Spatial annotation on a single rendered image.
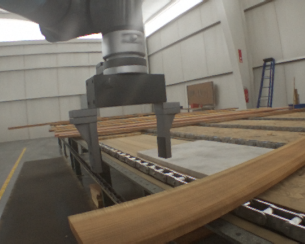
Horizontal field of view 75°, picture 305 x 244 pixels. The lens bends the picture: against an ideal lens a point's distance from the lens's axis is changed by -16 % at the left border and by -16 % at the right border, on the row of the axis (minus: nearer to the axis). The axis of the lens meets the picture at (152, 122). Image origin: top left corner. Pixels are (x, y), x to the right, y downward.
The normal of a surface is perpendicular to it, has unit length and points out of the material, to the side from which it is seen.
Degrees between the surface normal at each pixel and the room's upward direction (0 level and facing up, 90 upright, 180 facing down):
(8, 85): 89
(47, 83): 89
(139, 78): 90
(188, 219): 31
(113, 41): 90
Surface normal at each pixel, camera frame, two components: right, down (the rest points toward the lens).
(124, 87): 0.53, 0.01
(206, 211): 0.22, -0.85
